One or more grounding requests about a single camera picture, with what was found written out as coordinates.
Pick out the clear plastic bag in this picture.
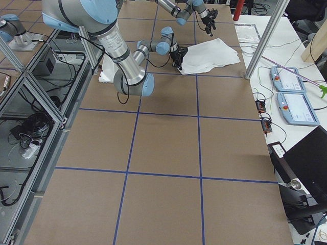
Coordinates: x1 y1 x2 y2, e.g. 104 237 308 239
235 23 261 43

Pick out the white long-sleeve printed shirt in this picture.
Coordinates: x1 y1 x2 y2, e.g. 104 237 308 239
180 38 240 75

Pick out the upper blue teach pendant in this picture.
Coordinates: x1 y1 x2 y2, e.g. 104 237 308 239
270 66 306 93

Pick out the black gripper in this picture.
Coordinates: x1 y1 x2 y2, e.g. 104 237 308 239
200 9 218 36
170 45 188 70

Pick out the wooden beam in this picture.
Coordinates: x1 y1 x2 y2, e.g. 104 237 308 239
301 0 327 63

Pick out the grey aluminium frame post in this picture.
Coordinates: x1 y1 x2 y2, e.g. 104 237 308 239
244 0 289 80

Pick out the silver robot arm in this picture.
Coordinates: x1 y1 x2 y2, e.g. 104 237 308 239
155 0 218 37
42 1 188 96

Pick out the orange black circuit board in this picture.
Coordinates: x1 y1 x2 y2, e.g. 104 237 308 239
255 100 267 113

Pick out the third grey robot base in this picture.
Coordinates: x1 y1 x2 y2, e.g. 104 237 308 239
1 14 36 51

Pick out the lower blue teach pendant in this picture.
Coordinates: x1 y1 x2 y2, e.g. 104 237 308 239
277 92 320 126

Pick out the purple grabber stick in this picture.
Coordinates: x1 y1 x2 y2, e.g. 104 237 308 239
261 56 327 98

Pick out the black monitor stand base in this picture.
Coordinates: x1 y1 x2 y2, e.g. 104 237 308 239
278 185 326 235

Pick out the red cylinder post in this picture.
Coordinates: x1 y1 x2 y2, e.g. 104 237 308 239
233 0 245 21

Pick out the blue teach pendant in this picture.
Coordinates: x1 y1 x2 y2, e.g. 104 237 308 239
270 66 306 93
277 92 320 126

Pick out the black laptop computer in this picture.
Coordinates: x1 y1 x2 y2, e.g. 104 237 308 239
268 126 326 203

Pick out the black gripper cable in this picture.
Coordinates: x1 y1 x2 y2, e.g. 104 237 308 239
116 53 177 105

